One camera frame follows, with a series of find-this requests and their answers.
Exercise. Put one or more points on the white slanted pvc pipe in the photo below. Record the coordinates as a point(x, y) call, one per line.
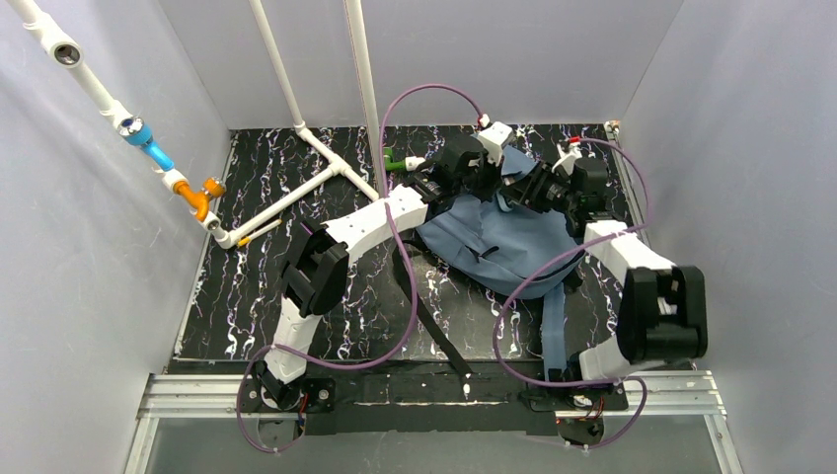
point(64, 51)

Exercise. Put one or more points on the green plastic tap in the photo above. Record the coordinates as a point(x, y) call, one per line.
point(390, 164)

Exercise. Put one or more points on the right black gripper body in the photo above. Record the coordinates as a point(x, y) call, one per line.
point(523, 190)

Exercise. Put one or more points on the orange plastic tap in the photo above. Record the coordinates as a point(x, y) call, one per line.
point(199, 200)

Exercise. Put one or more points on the blue student backpack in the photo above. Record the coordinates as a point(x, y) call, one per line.
point(499, 244)

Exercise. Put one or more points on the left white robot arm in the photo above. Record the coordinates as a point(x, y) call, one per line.
point(313, 274)

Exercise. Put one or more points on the white vertical pvc pipe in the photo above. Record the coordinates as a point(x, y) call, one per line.
point(362, 63)

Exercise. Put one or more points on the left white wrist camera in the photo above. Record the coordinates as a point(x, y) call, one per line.
point(494, 138)

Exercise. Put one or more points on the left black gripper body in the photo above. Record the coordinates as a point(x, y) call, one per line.
point(467, 166)

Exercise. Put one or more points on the thin white rear pipe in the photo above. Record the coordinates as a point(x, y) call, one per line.
point(259, 13)

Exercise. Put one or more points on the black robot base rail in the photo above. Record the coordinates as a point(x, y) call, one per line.
point(422, 397)

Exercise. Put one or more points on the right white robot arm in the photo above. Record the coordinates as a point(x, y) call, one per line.
point(662, 316)

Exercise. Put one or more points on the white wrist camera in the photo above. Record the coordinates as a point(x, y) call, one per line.
point(494, 138)
point(569, 153)

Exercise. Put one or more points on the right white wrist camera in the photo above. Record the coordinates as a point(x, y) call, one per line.
point(569, 153)

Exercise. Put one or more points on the blue plastic tap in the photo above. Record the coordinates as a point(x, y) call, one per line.
point(136, 132)

